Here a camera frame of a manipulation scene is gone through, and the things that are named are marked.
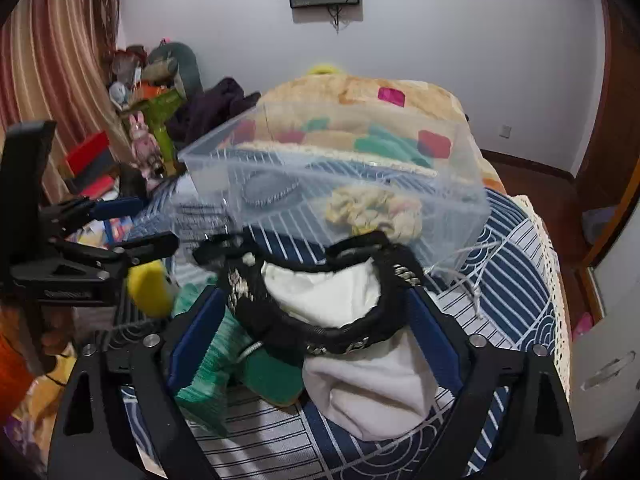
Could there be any green knit glove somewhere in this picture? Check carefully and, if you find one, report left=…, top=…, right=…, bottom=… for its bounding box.
left=176, top=300, right=259, bottom=437

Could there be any grey green plush dinosaur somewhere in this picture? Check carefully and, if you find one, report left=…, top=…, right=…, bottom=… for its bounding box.
left=141, top=41, right=203, bottom=100

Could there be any brown wooden door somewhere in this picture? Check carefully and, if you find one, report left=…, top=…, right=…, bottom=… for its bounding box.
left=576, top=0, right=639, bottom=266

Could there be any white fleece cloth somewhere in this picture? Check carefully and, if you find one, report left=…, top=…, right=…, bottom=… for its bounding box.
left=262, top=259, right=438, bottom=441

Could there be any pink rabbit toy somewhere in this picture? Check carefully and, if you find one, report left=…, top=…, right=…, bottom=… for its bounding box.
left=128, top=110, right=165, bottom=179

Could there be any white wall socket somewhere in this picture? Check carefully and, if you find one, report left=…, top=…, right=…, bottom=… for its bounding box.
left=499, top=125, right=512, bottom=139

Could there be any clear plastic storage box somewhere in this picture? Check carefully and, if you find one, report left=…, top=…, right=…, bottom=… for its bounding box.
left=179, top=106, right=489, bottom=270

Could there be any yellow plush headboard toy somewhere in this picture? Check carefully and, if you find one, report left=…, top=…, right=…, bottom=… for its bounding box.
left=307, top=63, right=342, bottom=76

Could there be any striped brown curtain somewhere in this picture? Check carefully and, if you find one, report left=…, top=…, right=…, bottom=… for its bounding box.
left=1, top=0, right=131, bottom=203

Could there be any yellow fuzzy ball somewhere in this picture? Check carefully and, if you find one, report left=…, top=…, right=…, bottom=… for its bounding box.
left=127, top=260, right=177, bottom=318

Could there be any red black box stack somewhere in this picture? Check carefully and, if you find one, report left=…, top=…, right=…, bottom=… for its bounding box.
left=58, top=131, right=118, bottom=200

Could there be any black chain strap pouch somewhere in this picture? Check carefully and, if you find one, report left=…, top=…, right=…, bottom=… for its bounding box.
left=192, top=231, right=424, bottom=366

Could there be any green cardboard box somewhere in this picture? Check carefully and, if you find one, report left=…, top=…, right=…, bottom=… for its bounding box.
left=119, top=89, right=184, bottom=162

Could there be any orange sleeve forearm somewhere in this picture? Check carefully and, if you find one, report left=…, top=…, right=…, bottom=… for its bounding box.
left=0, top=307, right=35, bottom=425

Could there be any yellow cartoon print cloth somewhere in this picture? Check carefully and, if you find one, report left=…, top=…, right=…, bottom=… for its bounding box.
left=324, top=185, right=423, bottom=244

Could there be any yellow green sponge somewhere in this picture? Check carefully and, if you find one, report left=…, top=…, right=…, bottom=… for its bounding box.
left=235, top=344, right=304, bottom=408

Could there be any dark purple clothing pile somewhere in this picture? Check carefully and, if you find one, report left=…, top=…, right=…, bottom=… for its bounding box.
left=165, top=77, right=262, bottom=151

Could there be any left hand holding gripper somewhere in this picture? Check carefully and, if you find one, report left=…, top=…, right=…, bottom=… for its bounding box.
left=27, top=307, right=75, bottom=376

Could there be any colourful fleece blanket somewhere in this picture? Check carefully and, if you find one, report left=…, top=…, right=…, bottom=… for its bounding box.
left=227, top=73, right=506, bottom=193

